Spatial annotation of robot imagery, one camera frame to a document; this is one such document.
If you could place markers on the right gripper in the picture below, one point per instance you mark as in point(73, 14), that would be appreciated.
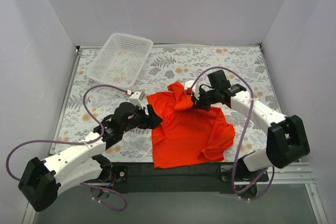
point(202, 99)

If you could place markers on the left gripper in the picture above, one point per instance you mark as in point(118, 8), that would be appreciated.
point(146, 118)

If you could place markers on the orange t shirt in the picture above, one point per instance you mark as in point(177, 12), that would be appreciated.
point(187, 136)

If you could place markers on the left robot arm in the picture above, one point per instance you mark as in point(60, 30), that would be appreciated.
point(44, 180)

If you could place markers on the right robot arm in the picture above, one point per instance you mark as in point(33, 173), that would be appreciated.
point(286, 142)

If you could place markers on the floral patterned table mat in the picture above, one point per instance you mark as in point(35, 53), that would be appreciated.
point(85, 103)

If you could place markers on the white plastic basket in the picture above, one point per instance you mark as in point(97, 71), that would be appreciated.
point(120, 60)

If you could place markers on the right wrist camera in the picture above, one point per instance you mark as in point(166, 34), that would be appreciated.
point(189, 87)

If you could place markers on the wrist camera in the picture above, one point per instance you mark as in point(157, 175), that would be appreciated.
point(189, 87)
point(136, 98)

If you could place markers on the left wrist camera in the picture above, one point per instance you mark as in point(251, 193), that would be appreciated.
point(136, 98)

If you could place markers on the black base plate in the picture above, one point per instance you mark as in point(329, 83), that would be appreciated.
point(144, 178)

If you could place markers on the aluminium table frame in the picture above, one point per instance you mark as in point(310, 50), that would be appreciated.
point(292, 197)

